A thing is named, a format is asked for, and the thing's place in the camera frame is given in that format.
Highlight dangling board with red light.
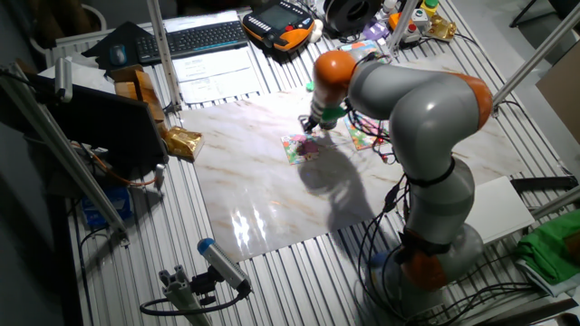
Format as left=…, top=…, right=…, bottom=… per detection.
left=373, top=135, right=393, bottom=164

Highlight brown cardboard panel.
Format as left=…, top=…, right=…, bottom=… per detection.
left=536, top=53, right=580, bottom=142

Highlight flat white box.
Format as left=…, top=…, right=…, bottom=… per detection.
left=464, top=175, right=537, bottom=245

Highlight orange black teach pendant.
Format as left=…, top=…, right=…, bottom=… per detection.
left=241, top=0, right=317, bottom=53

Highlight blue orange jigsaw puzzle board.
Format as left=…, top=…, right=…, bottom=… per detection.
left=338, top=39, right=391, bottom=63

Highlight blue box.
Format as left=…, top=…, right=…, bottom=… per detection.
left=80, top=186, right=133, bottom=231

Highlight aluminium frame beam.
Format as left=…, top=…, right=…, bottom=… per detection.
left=0, top=62, right=131, bottom=248
left=529, top=185, right=580, bottom=221

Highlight silver camera with blue cap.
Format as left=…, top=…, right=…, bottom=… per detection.
left=197, top=236, right=253, bottom=293

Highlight white round chair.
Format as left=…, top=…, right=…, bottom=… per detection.
left=27, top=3, right=109, bottom=58

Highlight green printed wrist mount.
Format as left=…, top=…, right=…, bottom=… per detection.
left=305, top=81, right=348, bottom=122

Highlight grey box with red button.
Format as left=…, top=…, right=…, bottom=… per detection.
left=401, top=21, right=423, bottom=45

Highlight orange cable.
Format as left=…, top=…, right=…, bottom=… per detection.
left=79, top=143, right=160, bottom=187

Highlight black monitor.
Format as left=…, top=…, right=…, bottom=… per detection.
left=24, top=72, right=169, bottom=180

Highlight green cloth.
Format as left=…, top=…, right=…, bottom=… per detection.
left=515, top=208, right=580, bottom=287

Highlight brown cardboard boxes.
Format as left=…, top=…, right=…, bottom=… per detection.
left=111, top=64, right=167, bottom=137

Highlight black metal bar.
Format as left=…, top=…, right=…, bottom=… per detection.
left=510, top=175, right=580, bottom=195

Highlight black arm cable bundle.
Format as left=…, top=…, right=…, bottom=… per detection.
left=343, top=101, right=413, bottom=326

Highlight aluminium profile post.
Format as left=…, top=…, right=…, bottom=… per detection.
left=144, top=0, right=183, bottom=114
left=488, top=3, right=580, bottom=117
left=386, top=0, right=421, bottom=52

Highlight black computer keyboard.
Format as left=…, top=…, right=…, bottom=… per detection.
left=134, top=20, right=249, bottom=65

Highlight white rounded plastic toy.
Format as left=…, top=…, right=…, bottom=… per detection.
left=309, top=18, right=324, bottom=44

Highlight purple plastic item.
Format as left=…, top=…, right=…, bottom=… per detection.
left=362, top=20, right=391, bottom=43

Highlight gold foil bag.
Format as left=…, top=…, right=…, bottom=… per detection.
left=161, top=125, right=206, bottom=163

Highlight colourful cartoon jigsaw puzzle board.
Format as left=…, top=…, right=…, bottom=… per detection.
left=343, top=115, right=391, bottom=152
left=279, top=131, right=322, bottom=167

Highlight yellow box with green button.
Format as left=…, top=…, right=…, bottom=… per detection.
left=420, top=0, right=440, bottom=19

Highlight black camera cable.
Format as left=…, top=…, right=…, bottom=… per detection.
left=139, top=280, right=251, bottom=317

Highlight black chair base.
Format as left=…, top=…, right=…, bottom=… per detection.
left=507, top=0, right=580, bottom=29

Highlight plain white sheet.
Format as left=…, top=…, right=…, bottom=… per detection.
left=38, top=61, right=117, bottom=96

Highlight silver bar camera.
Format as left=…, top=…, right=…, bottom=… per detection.
left=53, top=57, right=74, bottom=104

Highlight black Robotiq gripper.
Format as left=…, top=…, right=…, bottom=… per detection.
left=302, top=112, right=324, bottom=136

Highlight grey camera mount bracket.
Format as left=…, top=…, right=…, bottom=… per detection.
left=158, top=264, right=214, bottom=326

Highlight small grey switch box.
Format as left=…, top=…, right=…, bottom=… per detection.
left=410, top=7, right=430, bottom=29

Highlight dark computer mouse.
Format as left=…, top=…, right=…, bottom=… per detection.
left=108, top=43, right=129, bottom=68

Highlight printed white paper sheet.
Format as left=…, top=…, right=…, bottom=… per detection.
left=179, top=67, right=265, bottom=106
left=171, top=47, right=253, bottom=83

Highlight black filament spool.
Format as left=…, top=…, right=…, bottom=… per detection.
left=322, top=0, right=384, bottom=41

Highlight black mouse pad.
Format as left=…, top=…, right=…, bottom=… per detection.
left=81, top=21, right=158, bottom=72

